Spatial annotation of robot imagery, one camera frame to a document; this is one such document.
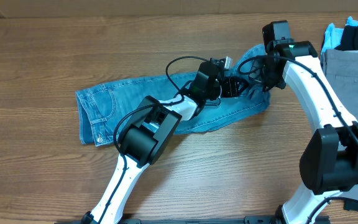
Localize blue denim jeans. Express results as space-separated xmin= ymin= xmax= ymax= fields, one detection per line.
xmin=75 ymin=43 xmax=272 ymax=147

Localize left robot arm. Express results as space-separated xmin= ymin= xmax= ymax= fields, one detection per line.
xmin=80 ymin=59 xmax=249 ymax=224

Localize light blue garment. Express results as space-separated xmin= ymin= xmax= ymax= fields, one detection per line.
xmin=321 ymin=16 xmax=358 ymax=55

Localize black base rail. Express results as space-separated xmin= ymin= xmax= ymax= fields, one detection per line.
xmin=54 ymin=215 xmax=331 ymax=224

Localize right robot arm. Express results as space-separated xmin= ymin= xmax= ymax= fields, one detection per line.
xmin=261 ymin=21 xmax=358 ymax=223

